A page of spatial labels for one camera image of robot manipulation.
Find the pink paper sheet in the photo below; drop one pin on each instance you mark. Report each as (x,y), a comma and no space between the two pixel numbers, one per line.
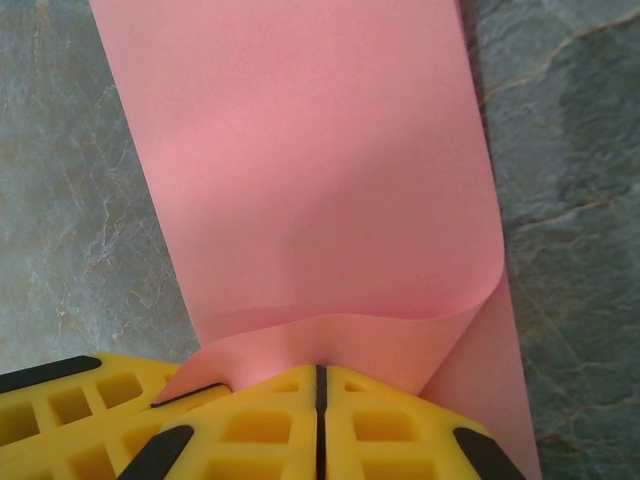
(300,150)

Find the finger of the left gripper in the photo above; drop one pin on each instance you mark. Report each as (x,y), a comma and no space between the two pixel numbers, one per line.
(30,410)
(50,460)

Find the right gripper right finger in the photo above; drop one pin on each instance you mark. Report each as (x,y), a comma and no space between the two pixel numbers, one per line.
(410,425)

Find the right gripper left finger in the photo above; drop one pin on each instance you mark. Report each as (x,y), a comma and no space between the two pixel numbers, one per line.
(280,395)

